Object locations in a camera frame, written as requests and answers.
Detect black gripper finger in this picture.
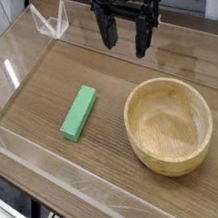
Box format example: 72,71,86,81
135,15,153,58
95,11,118,49

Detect green rectangular block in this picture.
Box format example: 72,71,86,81
60,85,98,142

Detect light wooden bowl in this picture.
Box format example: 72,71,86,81
123,77,213,177

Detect black table leg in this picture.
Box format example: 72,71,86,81
30,200,42,218

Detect clear acrylic tray wall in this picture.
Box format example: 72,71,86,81
0,0,218,218

